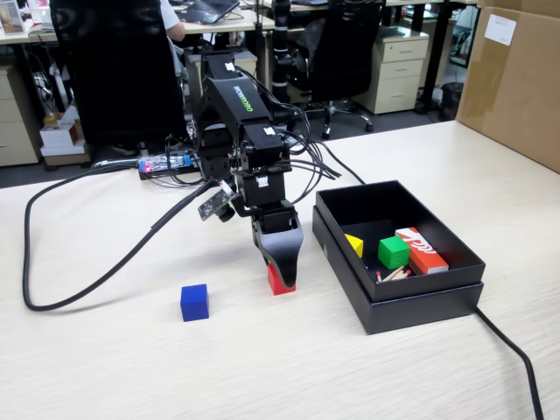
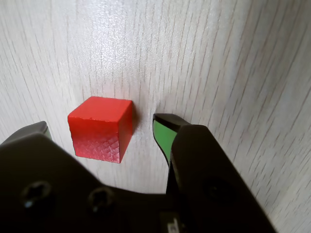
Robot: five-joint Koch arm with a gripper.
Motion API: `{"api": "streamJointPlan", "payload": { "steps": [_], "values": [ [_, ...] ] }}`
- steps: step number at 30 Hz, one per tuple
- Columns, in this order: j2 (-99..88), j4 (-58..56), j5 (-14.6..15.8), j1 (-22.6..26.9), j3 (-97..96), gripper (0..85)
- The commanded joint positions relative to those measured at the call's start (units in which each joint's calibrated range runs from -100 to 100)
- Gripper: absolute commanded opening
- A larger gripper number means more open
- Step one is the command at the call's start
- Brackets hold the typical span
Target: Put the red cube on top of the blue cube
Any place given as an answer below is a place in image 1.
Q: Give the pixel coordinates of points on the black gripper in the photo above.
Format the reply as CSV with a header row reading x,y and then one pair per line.
x,y
277,219

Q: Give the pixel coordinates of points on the red cube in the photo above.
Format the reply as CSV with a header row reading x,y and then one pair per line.
x,y
275,285

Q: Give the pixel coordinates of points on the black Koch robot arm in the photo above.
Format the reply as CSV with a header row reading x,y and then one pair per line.
x,y
232,100

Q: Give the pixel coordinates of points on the blue cube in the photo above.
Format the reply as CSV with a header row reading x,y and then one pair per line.
x,y
194,304

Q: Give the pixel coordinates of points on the green cube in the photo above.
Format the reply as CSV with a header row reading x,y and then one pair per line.
x,y
394,254

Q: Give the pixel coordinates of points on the yellow wooden block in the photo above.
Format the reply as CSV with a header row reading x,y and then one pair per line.
x,y
356,247

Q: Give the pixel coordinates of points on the black gift box tray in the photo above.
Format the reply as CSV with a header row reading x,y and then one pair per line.
x,y
363,210

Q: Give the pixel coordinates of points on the wooden matchstick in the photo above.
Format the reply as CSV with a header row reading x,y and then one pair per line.
x,y
392,274
377,275
404,273

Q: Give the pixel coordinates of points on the clear case controller board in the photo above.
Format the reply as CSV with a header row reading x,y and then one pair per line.
x,y
170,163

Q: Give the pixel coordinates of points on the black open box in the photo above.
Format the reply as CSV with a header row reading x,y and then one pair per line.
x,y
420,312

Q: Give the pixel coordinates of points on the red and white matchbox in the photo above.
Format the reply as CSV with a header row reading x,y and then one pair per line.
x,y
431,262

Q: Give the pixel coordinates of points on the black pole with white bands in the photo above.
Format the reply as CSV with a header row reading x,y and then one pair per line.
x,y
280,44

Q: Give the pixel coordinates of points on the black mesh office chair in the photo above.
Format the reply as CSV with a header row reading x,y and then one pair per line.
x,y
118,65
345,52

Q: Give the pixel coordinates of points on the black waste bin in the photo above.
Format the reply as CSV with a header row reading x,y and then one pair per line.
x,y
450,102

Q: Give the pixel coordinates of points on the white office desk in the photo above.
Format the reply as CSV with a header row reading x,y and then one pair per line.
x,y
210,27

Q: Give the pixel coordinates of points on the white cardboard box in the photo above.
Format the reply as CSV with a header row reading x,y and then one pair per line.
x,y
59,135

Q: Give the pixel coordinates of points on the black keyboard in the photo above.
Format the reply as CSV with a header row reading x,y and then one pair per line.
x,y
389,31

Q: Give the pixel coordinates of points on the seated person white shirt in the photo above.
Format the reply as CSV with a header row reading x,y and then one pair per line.
x,y
172,22

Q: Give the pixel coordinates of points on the open black laptop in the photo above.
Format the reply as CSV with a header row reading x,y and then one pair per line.
x,y
210,9

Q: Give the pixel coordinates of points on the large brown cardboard box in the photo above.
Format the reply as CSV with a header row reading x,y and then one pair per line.
x,y
516,87

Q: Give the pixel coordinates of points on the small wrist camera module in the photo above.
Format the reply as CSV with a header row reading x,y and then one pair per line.
x,y
214,203

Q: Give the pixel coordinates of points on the small picture frame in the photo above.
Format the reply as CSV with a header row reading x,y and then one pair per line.
x,y
12,17

